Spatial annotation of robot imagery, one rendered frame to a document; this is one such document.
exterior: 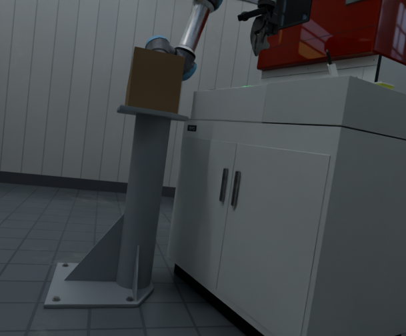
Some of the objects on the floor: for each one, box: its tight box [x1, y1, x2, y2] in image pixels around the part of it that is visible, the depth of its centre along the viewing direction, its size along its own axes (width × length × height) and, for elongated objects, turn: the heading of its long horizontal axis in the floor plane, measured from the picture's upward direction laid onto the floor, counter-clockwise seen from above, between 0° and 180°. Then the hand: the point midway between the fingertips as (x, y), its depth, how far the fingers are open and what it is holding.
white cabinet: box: [167, 120, 406, 336], centre depth 162 cm, size 64×96×82 cm
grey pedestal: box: [44, 105, 189, 308], centre depth 161 cm, size 51×44×82 cm
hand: (255, 52), depth 144 cm, fingers closed
